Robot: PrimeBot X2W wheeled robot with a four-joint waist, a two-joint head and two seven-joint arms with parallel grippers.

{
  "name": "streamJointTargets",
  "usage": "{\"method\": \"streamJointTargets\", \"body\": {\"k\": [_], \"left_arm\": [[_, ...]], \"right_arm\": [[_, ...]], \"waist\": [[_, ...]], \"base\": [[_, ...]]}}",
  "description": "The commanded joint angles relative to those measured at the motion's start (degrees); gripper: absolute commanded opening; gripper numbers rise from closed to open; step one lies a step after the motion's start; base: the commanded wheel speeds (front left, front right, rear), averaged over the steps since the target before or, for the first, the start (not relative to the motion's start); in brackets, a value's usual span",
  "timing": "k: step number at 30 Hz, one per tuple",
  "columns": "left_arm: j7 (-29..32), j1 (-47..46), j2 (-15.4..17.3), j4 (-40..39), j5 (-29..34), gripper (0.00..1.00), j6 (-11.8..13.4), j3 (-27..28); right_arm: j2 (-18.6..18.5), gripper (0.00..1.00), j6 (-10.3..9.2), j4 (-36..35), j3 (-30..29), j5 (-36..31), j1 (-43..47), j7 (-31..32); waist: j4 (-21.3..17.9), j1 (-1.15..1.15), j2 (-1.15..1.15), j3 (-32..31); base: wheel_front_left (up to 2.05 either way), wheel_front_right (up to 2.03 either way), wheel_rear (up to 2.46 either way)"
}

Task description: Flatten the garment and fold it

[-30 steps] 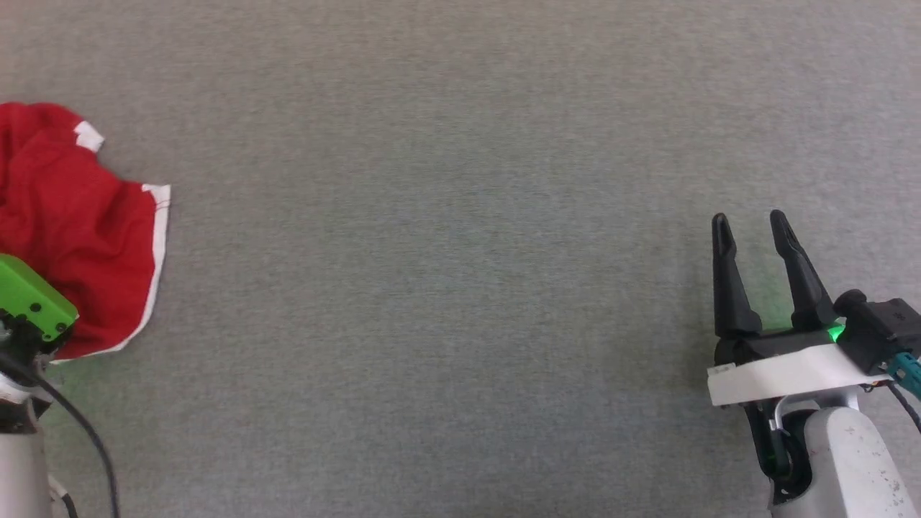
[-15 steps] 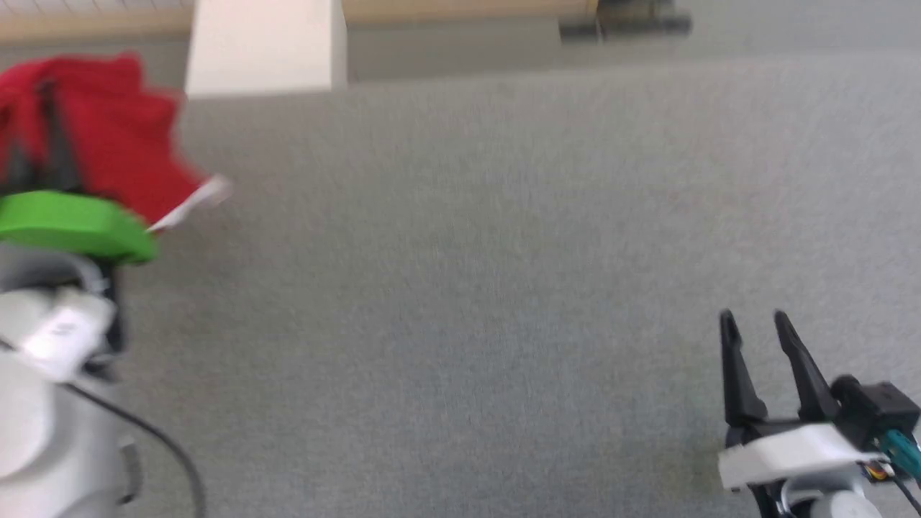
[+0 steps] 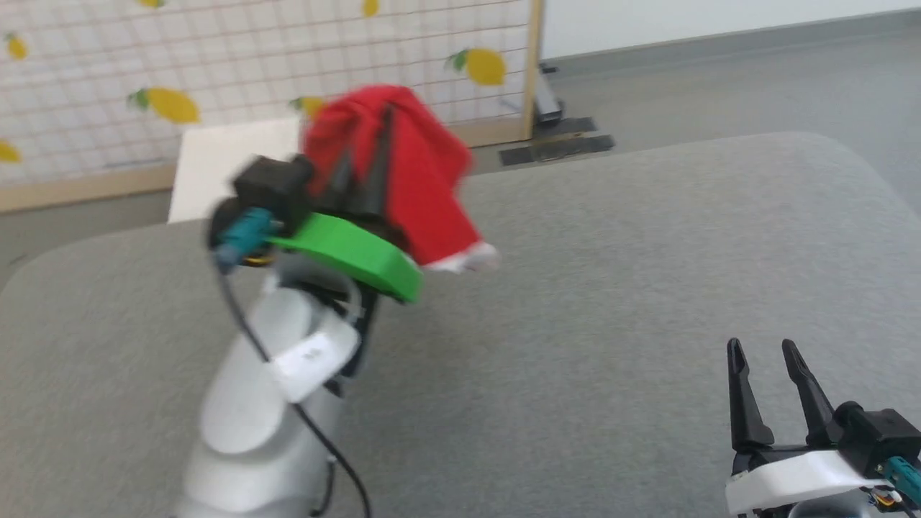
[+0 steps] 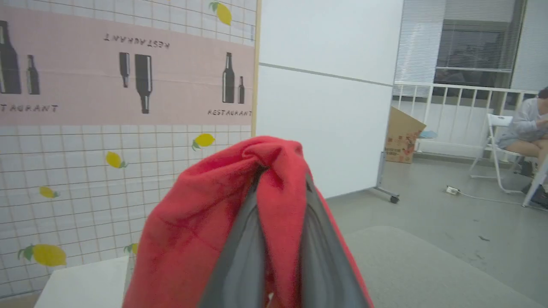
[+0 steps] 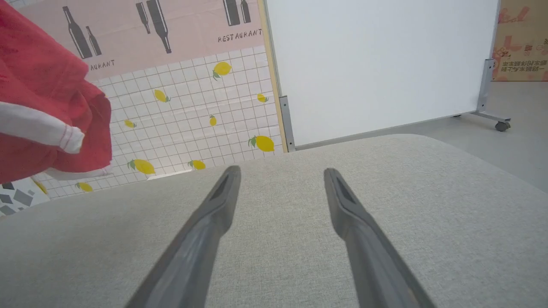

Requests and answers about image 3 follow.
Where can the grey fabric sofa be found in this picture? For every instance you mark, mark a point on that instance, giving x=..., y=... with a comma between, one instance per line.
x=611, y=324

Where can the red and white garment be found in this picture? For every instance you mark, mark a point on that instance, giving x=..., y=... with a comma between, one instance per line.
x=424, y=180

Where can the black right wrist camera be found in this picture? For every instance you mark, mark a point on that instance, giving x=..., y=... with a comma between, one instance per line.
x=878, y=432

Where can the lemon print grid curtain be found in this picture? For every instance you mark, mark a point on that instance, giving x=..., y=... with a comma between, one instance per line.
x=237, y=57

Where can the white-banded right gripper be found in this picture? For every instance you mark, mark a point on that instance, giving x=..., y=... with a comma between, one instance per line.
x=791, y=478

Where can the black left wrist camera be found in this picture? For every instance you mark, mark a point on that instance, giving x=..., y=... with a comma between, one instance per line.
x=270, y=191

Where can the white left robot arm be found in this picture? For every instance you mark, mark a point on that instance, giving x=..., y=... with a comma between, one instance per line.
x=245, y=403

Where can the black floor base plate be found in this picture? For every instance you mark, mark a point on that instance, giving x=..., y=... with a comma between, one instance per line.
x=557, y=150

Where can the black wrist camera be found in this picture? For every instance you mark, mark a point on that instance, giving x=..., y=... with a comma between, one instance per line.
x=270, y=191
x=878, y=432

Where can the white flat board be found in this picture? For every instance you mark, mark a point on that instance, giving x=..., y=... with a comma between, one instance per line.
x=223, y=165

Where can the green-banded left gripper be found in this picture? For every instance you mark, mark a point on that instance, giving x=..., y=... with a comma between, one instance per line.
x=352, y=252

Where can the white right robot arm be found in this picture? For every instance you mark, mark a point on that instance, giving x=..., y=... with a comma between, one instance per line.
x=827, y=511

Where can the lemon pattern grid screen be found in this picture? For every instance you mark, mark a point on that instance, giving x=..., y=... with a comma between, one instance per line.
x=533, y=72

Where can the grey metal bracket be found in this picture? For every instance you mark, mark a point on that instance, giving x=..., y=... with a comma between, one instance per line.
x=549, y=97

